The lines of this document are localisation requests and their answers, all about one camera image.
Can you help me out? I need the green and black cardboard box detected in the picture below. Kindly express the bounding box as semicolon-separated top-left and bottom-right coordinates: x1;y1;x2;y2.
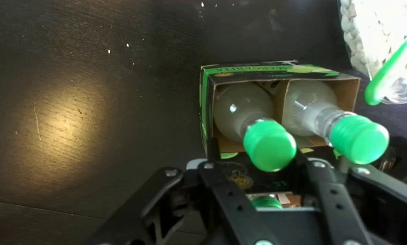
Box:
199;61;361;208

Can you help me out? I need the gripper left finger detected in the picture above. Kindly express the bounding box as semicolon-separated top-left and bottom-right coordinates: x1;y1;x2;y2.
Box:
84;137;272;245

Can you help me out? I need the clear jar with white filling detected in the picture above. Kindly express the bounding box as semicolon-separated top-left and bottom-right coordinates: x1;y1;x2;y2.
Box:
338;0;407;104

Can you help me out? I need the green plastic stick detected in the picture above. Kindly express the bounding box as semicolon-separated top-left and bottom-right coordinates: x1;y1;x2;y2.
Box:
364;24;407;106

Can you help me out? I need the frosted bottle with green cap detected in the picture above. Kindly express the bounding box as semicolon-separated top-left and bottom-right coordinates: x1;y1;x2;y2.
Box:
213;83;297;172
282;80;390;165
250;196;283;209

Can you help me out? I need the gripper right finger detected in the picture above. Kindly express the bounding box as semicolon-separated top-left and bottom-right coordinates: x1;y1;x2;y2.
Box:
294;150;407;245

